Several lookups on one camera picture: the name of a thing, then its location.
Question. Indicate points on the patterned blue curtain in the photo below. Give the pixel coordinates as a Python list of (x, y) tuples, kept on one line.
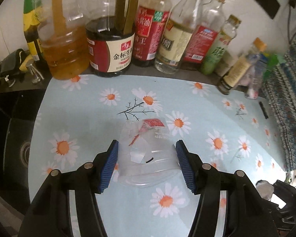
[(280, 90)]

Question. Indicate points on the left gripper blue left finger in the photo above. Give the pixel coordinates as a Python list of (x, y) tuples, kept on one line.
[(106, 162)]

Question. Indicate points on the clear plastic lid container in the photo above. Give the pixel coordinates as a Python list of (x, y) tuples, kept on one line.
[(146, 154)]

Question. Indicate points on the black sink basin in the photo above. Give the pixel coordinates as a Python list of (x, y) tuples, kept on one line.
[(18, 111)]

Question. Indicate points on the green cap yellow bottle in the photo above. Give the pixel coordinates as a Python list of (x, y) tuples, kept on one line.
[(31, 11)]

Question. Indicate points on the large soy sauce jug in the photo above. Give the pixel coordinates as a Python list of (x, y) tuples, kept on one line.
[(110, 32)]

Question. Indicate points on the red label soy bottle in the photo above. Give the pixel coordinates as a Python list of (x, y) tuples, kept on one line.
[(151, 18)]

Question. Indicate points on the green refill pouch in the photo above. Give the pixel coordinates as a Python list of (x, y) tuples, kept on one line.
[(273, 61)]

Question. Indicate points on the daisy print blue tablecloth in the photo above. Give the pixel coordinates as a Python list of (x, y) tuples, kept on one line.
[(147, 195)]

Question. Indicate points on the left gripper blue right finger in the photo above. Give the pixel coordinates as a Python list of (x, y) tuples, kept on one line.
[(185, 165)]

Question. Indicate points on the small sesame oil bottle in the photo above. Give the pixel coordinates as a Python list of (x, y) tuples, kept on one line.
[(247, 59)]

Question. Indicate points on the black yellow item by sink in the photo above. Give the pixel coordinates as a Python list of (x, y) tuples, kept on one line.
[(13, 67)]

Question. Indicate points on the clear vinegar bottle yellow cap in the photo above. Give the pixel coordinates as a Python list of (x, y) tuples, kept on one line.
[(181, 24)]

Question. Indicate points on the clear jug amber oil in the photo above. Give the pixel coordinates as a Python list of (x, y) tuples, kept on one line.
[(63, 38)]

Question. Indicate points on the blue white plastic bag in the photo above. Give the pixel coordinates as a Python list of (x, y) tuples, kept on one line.
[(257, 78)]

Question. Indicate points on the green label oil bottle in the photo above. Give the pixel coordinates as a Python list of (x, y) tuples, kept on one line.
[(226, 34)]

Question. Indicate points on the red label clear bottle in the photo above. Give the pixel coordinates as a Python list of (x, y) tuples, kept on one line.
[(207, 30)]

